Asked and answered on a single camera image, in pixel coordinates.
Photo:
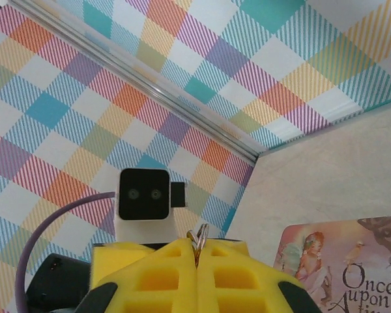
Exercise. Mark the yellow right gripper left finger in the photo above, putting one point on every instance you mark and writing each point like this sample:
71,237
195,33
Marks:
130,300

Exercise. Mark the silver aluminium frame rail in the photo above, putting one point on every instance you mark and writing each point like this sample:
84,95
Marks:
150,86

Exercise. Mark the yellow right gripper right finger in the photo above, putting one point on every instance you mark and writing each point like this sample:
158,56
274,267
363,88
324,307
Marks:
267,300

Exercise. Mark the pink fairy storybook box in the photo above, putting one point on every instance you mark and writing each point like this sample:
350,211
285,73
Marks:
345,261

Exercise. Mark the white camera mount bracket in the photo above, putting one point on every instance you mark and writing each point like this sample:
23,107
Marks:
146,233

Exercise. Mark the plaid patterned backdrop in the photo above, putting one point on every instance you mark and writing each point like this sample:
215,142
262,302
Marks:
52,130

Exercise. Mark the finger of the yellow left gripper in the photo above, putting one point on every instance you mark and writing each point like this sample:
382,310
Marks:
114,261
244,249

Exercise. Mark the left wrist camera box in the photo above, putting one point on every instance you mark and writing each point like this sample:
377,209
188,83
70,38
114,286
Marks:
143,208

